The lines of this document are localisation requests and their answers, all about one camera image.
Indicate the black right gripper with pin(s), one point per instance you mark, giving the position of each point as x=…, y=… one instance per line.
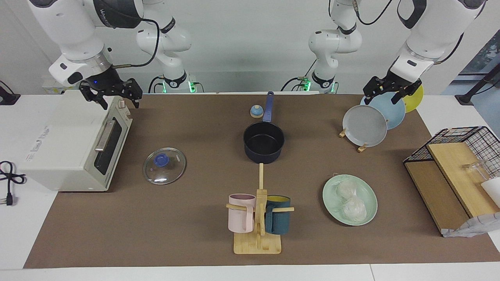
x=107, y=82

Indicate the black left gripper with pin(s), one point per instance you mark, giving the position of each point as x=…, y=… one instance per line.
x=396, y=82

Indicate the glass lid with blue knob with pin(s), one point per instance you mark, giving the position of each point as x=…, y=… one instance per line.
x=166, y=171

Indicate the white vermicelli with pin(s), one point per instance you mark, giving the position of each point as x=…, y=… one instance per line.
x=355, y=210

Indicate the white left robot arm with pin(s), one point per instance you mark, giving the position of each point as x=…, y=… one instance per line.
x=425, y=35

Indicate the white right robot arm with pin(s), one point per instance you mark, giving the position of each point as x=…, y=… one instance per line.
x=74, y=31

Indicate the light blue plate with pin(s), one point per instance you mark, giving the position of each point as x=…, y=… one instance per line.
x=392, y=111

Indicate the yellow plate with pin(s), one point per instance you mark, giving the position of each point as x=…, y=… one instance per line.
x=415, y=100

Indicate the grey plate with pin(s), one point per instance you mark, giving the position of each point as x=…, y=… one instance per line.
x=365, y=127

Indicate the wooden plate rack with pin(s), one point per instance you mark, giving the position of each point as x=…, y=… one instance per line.
x=363, y=148

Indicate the mint green plate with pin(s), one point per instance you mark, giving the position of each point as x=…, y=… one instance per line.
x=332, y=203

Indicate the white toaster oven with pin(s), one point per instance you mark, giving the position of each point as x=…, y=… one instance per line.
x=58, y=148

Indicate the black stand with pole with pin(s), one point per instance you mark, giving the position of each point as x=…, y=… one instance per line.
x=466, y=97

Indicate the light wooden board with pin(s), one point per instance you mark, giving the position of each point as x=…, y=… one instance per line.
x=453, y=171

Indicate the black table clamp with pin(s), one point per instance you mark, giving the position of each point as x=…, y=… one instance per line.
x=8, y=98

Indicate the brown wooden board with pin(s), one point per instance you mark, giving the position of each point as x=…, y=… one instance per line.
x=433, y=195

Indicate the clear glass cup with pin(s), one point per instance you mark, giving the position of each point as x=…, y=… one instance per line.
x=476, y=169

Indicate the small blue wooden knob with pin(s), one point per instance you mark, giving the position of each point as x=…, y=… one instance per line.
x=256, y=112

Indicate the dark blue saucepan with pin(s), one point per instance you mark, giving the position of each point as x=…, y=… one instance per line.
x=263, y=154

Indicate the brown table mat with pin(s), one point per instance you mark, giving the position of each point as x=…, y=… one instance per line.
x=175, y=226

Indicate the white cup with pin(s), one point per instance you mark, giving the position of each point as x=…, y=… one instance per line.
x=493, y=191

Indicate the grey patterned bag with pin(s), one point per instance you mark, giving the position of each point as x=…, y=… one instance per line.
x=472, y=226

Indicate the dark teal mug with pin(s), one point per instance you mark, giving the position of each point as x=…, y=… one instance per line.
x=279, y=222

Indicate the pink mug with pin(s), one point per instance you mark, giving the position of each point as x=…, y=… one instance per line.
x=240, y=218

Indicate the bamboo mug rack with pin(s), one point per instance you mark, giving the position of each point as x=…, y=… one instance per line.
x=258, y=246

